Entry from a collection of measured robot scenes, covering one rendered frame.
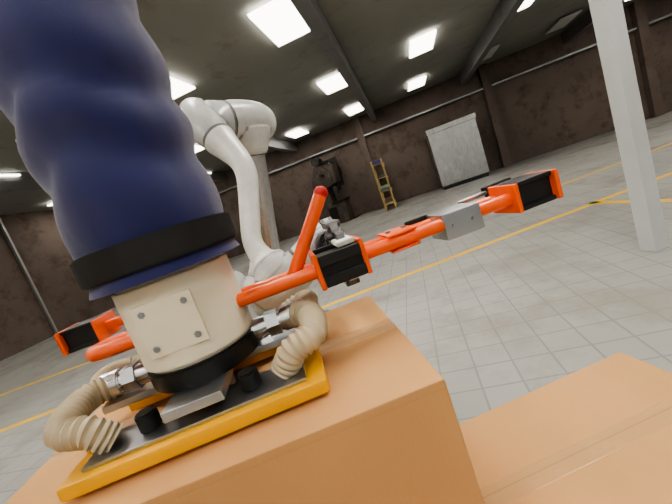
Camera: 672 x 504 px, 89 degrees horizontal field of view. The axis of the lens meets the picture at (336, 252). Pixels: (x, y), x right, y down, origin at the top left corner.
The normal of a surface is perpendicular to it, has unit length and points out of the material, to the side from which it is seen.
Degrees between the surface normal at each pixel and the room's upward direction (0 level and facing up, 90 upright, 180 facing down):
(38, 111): 98
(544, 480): 0
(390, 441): 90
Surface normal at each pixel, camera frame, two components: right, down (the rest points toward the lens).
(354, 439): 0.12, 0.12
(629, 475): -0.33, -0.93
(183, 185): 0.74, -0.39
